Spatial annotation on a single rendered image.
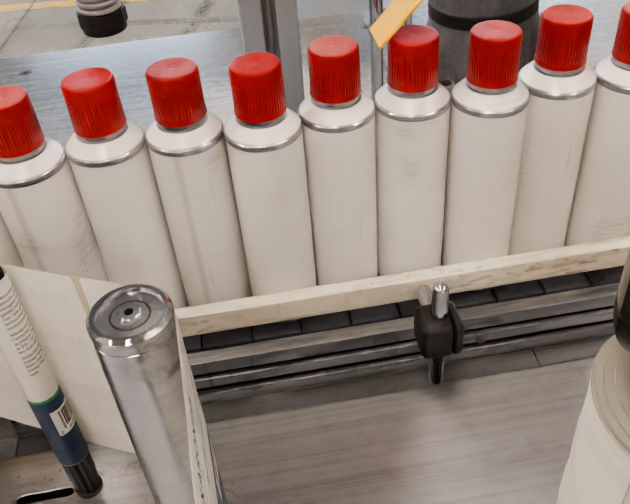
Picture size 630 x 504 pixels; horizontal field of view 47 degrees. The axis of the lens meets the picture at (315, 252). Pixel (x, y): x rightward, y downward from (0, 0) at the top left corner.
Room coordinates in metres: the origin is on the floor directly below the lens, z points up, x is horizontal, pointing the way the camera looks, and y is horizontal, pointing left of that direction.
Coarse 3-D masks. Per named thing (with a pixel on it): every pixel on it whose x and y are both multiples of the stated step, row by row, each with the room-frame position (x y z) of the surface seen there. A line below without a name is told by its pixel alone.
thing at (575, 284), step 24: (504, 288) 0.41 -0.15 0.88; (528, 288) 0.41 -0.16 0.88; (552, 288) 0.41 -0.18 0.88; (576, 288) 0.41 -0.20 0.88; (336, 312) 0.40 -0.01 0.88; (360, 312) 0.40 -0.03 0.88; (384, 312) 0.40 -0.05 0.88; (408, 312) 0.39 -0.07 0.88; (192, 336) 0.39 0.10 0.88; (216, 336) 0.39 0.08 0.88; (240, 336) 0.38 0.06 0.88; (264, 336) 0.38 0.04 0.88; (288, 336) 0.38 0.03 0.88
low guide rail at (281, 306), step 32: (512, 256) 0.41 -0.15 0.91; (544, 256) 0.40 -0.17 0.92; (576, 256) 0.40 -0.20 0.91; (608, 256) 0.41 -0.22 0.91; (320, 288) 0.39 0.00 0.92; (352, 288) 0.39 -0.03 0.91; (384, 288) 0.39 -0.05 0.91; (480, 288) 0.40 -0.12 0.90; (192, 320) 0.37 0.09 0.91; (224, 320) 0.38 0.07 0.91; (256, 320) 0.38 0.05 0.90
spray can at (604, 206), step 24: (624, 24) 0.44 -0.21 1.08; (624, 48) 0.44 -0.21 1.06; (600, 72) 0.45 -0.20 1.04; (624, 72) 0.43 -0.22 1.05; (600, 96) 0.44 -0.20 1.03; (624, 96) 0.42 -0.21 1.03; (600, 120) 0.43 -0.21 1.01; (624, 120) 0.42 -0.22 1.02; (600, 144) 0.43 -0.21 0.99; (624, 144) 0.42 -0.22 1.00; (600, 168) 0.43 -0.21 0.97; (624, 168) 0.42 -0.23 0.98; (576, 192) 0.44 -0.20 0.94; (600, 192) 0.43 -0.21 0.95; (624, 192) 0.42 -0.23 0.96; (576, 216) 0.44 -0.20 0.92; (600, 216) 0.42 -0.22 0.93; (624, 216) 0.42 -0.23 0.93; (576, 240) 0.43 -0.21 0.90; (600, 240) 0.42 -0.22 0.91
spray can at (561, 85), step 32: (544, 32) 0.44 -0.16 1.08; (576, 32) 0.43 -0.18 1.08; (544, 64) 0.44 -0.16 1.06; (576, 64) 0.43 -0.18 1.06; (544, 96) 0.43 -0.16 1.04; (576, 96) 0.42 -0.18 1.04; (544, 128) 0.43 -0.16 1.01; (576, 128) 0.43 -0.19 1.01; (544, 160) 0.43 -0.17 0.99; (576, 160) 0.43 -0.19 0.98; (544, 192) 0.42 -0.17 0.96; (512, 224) 0.44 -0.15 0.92; (544, 224) 0.42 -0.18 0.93
